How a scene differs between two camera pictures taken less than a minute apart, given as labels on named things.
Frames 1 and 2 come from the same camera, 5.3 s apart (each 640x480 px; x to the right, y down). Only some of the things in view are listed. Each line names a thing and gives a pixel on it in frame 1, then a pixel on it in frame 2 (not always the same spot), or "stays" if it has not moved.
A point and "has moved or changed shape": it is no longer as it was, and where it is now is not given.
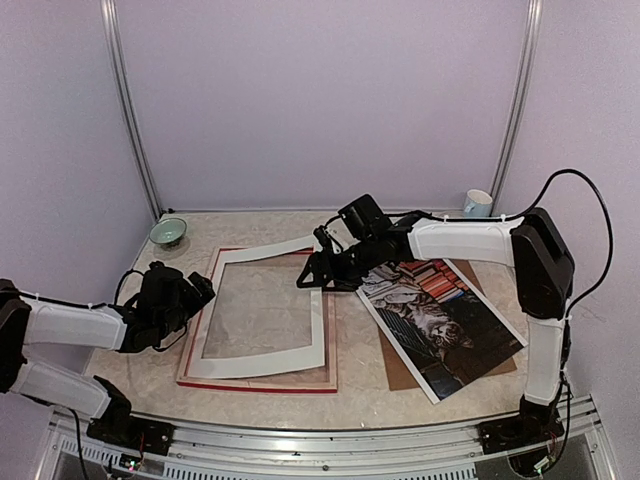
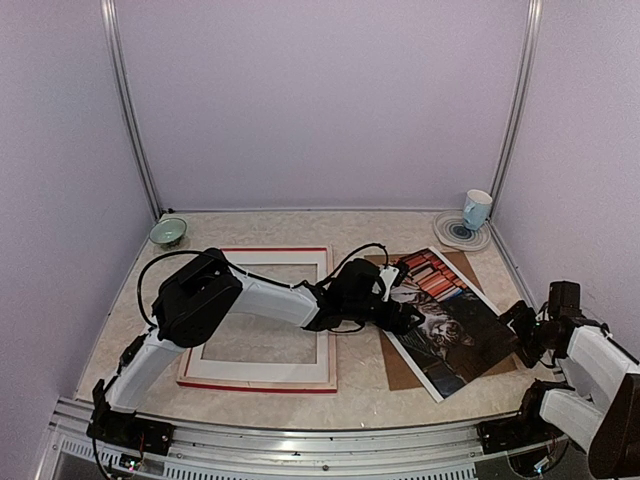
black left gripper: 195,300 -> 404,317
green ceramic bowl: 168,231 stays
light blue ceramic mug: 478,204 stays
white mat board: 262,365 has moved or changed shape
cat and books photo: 444,330 stays
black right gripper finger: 318,270 -> 521,320
